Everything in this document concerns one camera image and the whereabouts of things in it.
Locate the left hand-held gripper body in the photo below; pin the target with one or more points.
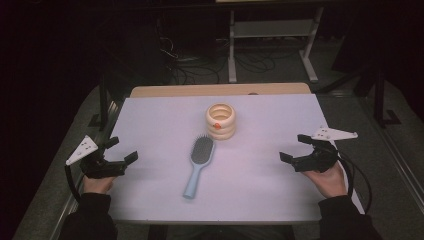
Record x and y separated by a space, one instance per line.
100 168

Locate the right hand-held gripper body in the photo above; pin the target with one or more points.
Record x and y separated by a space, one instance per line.
318 160

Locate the light blue hairbrush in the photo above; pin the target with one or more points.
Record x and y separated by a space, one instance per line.
200 160

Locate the cream ribbed ceramic cup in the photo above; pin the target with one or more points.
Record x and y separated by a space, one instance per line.
220 123

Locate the person's left hand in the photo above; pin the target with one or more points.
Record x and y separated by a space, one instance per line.
98 185

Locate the person's right hand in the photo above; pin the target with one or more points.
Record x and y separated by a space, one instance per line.
328 183

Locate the black metal stand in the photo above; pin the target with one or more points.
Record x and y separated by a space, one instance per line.
104 100
380 100

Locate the white table cover sheet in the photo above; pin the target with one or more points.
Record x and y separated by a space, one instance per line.
253 186

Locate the aluminium frame rail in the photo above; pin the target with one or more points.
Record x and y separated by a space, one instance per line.
400 160
71 203

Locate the white metal stand frame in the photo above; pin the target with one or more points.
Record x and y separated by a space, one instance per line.
273 28

